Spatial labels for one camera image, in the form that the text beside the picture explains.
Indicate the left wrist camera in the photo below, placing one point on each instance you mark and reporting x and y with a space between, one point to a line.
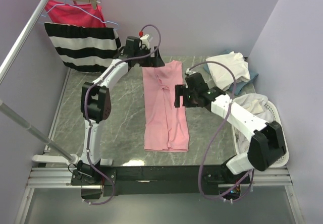
145 40

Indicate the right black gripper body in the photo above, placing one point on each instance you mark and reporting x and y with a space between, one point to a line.
190 98

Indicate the red hanging garment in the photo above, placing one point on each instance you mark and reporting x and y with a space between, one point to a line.
75 14

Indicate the white laundry basket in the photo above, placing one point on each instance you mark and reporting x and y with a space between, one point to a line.
267 148

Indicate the pink t shirt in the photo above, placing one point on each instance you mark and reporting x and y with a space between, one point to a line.
166 127

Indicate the black white striped garment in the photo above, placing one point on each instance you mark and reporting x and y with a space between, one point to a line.
88 50

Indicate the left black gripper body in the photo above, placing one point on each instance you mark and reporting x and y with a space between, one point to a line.
146 61

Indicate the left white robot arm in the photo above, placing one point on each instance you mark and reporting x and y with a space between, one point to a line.
96 99

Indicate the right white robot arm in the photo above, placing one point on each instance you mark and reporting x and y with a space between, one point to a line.
222 107

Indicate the folded blue t shirt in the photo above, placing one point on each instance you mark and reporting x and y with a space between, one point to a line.
238 65

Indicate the black base beam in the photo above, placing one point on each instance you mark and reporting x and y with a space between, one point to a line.
127 180

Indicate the metal clothes rack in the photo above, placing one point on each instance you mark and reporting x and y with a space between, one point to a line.
64 157

